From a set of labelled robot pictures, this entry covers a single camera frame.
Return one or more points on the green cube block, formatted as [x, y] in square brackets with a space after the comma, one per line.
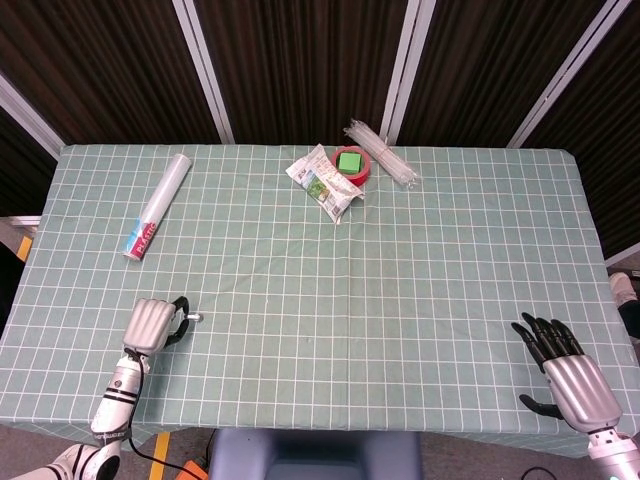
[349, 163]

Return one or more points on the green grid tablecloth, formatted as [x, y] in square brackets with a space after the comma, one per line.
[320, 300]

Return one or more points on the white printed snack bag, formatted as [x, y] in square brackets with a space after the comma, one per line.
[325, 185]

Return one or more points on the white partition base rail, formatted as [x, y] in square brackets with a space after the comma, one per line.
[625, 255]
[25, 220]

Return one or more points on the dark trouser leg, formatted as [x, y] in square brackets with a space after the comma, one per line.
[631, 317]

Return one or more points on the plastic food wrap roll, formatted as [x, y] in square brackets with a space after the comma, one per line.
[165, 200]

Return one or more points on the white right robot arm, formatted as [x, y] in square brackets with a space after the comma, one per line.
[612, 455]

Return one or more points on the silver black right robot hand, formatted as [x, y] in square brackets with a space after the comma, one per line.
[582, 390]

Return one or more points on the yellow floor tape strip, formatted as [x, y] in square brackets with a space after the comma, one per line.
[24, 248]
[160, 450]

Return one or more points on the white shoe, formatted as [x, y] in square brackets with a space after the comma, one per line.
[622, 286]

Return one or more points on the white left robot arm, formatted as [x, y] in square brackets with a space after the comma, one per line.
[117, 395]

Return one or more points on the blue-grey robot torso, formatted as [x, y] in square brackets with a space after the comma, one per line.
[315, 457]

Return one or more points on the red tape roll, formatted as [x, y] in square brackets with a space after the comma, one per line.
[364, 175]

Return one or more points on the orange floor device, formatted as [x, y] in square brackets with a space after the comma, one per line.
[192, 472]

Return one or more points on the dark ribbed partition panel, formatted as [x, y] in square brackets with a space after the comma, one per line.
[490, 60]
[600, 125]
[300, 60]
[20, 175]
[100, 60]

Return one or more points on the small metal bolt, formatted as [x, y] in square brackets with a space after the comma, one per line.
[197, 316]

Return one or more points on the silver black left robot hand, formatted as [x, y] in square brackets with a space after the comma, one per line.
[147, 325]

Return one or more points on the white partition frame post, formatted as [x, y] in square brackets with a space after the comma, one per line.
[400, 75]
[30, 122]
[567, 75]
[202, 75]

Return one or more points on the clear plastic straws bundle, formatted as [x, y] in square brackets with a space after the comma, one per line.
[385, 155]

